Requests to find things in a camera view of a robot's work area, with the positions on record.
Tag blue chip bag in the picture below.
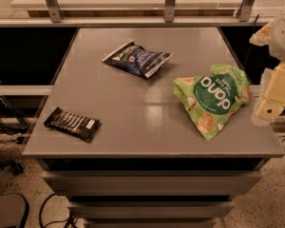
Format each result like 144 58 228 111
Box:
103 41 172 79

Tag green rice chips bag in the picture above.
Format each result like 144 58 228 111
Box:
173 64 250 141

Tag black chocolate rxbar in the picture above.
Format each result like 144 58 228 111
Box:
44 107 99 143

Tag grey drawer cabinet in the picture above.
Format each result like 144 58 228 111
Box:
24 28 284 228

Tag black floor cables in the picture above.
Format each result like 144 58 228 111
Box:
38 192 79 228

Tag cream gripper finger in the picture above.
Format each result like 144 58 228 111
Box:
251 62 285 126

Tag black chair base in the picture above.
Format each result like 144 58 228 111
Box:
0 160 24 176

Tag grey chair seat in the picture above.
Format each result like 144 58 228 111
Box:
0 193 29 228

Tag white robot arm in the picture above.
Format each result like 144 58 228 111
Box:
250 8 285 126

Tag metal railing frame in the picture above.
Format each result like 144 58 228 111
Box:
0 0 275 27

